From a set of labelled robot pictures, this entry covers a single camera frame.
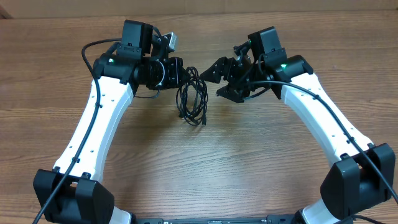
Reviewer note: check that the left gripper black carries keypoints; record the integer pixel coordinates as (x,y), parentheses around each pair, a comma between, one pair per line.
(175,64)

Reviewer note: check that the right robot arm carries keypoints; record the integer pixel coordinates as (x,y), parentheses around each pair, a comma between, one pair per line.
(361,173)

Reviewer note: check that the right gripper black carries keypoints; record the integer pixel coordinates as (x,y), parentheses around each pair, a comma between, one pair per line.
(232,67)

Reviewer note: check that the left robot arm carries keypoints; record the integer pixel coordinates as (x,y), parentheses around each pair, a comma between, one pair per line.
(72,191)

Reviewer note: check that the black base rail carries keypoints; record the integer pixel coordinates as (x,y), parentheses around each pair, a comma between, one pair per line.
(214,221)

